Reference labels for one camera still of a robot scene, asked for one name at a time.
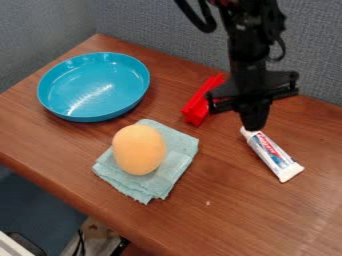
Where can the orange egg-shaped sponge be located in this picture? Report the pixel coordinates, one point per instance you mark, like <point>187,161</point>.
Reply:
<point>139,149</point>

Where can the red plastic block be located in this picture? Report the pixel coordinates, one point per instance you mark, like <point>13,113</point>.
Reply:
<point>195,110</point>

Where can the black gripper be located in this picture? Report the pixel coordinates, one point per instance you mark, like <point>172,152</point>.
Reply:
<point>251,82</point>

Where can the light blue folded cloth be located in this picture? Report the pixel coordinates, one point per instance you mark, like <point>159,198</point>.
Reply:
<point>153,185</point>

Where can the blue plastic plate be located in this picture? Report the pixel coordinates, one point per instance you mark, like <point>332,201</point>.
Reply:
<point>93,87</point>

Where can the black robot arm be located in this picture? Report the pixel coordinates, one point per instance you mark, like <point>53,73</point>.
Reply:
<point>253,24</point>

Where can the white toothpaste tube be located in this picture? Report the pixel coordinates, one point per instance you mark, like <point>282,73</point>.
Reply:
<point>283,166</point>

